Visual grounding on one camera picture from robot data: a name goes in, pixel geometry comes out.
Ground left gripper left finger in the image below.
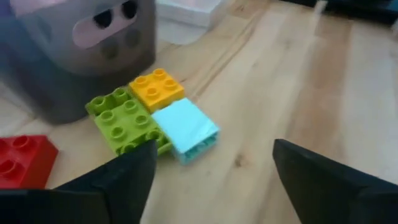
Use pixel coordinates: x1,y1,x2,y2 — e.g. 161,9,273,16
57,139,158,224

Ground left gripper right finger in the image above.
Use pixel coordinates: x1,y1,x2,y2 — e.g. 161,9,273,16
272,139,379,224

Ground lime green studded brick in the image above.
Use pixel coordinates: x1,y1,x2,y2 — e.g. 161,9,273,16
85,86,172,156

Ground light blue brick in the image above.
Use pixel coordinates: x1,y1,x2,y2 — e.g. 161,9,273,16
150,97,221,166

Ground yellow four-stud brick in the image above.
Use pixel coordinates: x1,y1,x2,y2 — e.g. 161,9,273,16
128,67,185,113

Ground red studded brick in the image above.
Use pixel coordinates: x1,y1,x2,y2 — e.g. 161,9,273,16
0,134,59,190

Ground pink foam dice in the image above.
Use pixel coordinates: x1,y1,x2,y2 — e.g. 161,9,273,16
9,0,147,62

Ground dark grey plastic bin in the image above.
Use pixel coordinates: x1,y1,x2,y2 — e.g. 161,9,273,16
0,0,157,125

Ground clear plastic bin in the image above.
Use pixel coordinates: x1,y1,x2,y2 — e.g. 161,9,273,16
154,0,231,46

